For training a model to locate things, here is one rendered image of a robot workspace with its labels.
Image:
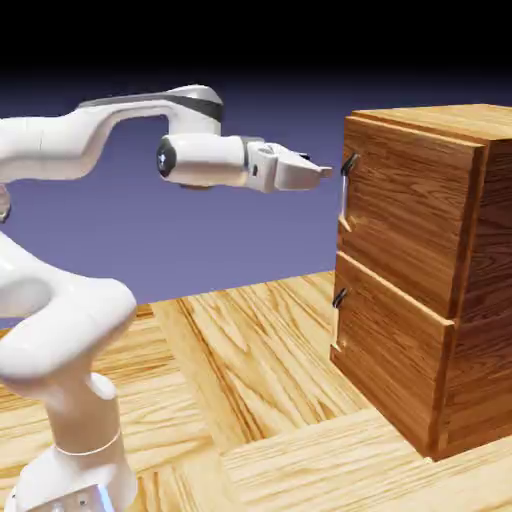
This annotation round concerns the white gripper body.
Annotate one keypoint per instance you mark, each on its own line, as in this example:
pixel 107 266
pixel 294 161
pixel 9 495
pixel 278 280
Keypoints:
pixel 294 174

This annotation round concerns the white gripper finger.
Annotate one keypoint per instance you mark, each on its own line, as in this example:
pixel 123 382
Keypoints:
pixel 326 172

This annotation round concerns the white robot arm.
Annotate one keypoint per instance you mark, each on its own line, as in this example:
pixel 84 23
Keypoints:
pixel 72 144

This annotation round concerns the wooden cabinet door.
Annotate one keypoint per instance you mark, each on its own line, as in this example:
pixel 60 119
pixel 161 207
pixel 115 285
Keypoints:
pixel 404 224
pixel 392 360

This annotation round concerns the wooden cabinet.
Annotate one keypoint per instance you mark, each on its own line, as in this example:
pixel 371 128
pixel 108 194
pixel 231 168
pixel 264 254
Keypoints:
pixel 460 280

